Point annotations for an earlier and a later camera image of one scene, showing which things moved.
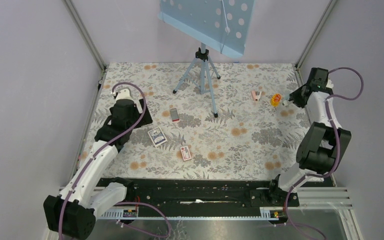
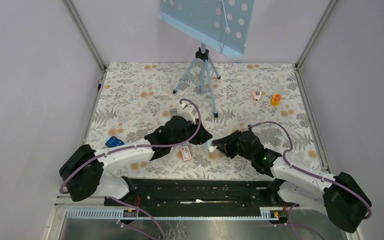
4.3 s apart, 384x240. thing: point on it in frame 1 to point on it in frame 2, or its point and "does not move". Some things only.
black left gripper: [147, 119] to [203, 135]
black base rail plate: [206, 194] does not move
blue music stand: [222, 25] does not move
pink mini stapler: [256, 97] does not move
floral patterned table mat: [212, 121] does not move
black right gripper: [294, 96] to [225, 144]
